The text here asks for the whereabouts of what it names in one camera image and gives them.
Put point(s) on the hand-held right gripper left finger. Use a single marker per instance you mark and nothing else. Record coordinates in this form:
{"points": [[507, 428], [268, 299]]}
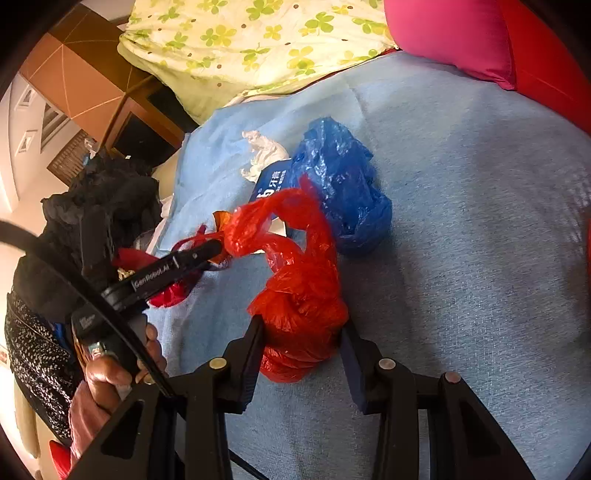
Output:
{"points": [[244, 364]]}

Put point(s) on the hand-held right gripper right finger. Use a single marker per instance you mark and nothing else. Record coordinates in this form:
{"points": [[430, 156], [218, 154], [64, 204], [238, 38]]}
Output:
{"points": [[353, 369]]}

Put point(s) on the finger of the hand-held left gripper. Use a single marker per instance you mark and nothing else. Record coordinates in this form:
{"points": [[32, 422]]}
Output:
{"points": [[184, 263]]}

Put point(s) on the red plastic bag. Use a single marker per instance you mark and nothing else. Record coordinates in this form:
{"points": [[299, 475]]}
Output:
{"points": [[300, 314]]}

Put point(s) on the blue plastic bag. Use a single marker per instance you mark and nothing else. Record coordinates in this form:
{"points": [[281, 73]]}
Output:
{"points": [[341, 184]]}

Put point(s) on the person's left forearm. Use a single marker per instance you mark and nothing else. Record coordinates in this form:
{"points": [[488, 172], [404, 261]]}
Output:
{"points": [[90, 424]]}

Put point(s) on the person's left hand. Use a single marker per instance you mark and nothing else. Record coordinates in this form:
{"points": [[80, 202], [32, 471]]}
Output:
{"points": [[104, 374]]}

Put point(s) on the red wrapper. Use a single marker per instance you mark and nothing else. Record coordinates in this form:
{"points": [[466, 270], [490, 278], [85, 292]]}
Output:
{"points": [[171, 295]]}

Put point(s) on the black fluffy garment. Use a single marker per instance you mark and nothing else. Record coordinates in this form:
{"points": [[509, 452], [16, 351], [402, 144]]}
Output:
{"points": [[115, 194]]}

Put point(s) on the black white-dotted cloth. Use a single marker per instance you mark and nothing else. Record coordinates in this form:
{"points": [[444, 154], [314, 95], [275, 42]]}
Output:
{"points": [[37, 364]]}

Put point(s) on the small blue box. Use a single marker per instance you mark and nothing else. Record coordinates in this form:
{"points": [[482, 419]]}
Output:
{"points": [[272, 182]]}

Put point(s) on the crumpled white tissue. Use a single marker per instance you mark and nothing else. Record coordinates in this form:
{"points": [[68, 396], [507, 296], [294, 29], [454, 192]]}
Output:
{"points": [[268, 150]]}

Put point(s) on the wooden lattice door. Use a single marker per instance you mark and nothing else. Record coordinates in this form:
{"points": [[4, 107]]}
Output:
{"points": [[69, 159]]}

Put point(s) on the light blue cloth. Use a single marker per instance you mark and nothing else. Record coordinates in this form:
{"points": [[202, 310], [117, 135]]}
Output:
{"points": [[461, 230]]}

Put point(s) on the wooden cabinet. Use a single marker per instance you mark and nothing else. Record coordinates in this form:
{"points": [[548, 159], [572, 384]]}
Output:
{"points": [[78, 78]]}

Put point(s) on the green floral quilt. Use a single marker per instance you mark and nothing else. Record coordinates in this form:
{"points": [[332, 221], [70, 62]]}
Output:
{"points": [[231, 46]]}

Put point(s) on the pink pillow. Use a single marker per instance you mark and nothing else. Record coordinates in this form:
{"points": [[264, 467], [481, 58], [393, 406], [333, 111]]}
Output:
{"points": [[452, 37]]}

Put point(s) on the red shopping bag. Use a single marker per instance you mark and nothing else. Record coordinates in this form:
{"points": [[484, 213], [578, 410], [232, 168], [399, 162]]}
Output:
{"points": [[545, 60]]}

